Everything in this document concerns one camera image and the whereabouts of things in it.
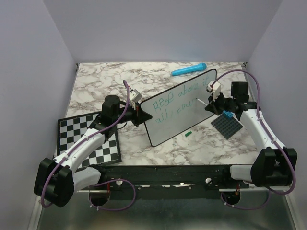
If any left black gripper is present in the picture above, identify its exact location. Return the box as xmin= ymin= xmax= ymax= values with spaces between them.
xmin=114 ymin=101 xmax=152 ymax=127

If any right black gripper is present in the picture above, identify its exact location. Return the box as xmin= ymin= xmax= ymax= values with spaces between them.
xmin=206 ymin=90 xmax=236 ymax=115

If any black framed whiteboard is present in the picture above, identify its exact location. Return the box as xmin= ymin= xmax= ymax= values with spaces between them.
xmin=141 ymin=69 xmax=217 ymax=147

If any green marker cap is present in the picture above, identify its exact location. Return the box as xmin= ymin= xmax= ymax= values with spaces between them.
xmin=185 ymin=131 xmax=192 ymax=137

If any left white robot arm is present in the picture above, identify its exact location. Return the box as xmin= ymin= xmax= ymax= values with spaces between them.
xmin=34 ymin=91 xmax=152 ymax=208

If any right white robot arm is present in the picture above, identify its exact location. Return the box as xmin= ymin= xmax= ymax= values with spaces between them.
xmin=205 ymin=81 xmax=297 ymax=188

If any blue lego brick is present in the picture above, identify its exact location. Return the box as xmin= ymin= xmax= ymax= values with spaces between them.
xmin=222 ymin=111 xmax=234 ymax=119

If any grey lego baseplate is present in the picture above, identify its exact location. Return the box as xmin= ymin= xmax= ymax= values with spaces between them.
xmin=211 ymin=115 xmax=243 ymax=140

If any blue toy microphone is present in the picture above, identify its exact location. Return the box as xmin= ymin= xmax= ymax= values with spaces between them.
xmin=171 ymin=63 xmax=207 ymax=76

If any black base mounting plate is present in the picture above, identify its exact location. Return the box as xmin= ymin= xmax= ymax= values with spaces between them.
xmin=79 ymin=164 xmax=250 ymax=201

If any black white checkerboard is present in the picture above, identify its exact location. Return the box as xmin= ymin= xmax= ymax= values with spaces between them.
xmin=55 ymin=112 xmax=122 ymax=169

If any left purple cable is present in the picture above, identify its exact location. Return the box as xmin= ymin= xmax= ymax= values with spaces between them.
xmin=40 ymin=80 xmax=139 ymax=213

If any purple cable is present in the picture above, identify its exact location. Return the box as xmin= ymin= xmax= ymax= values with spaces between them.
xmin=210 ymin=69 xmax=297 ymax=210
xmin=40 ymin=80 xmax=139 ymax=213

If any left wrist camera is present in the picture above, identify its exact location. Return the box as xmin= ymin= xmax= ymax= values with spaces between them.
xmin=129 ymin=90 xmax=142 ymax=103

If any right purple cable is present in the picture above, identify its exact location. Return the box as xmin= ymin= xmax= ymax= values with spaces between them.
xmin=210 ymin=69 xmax=297 ymax=210

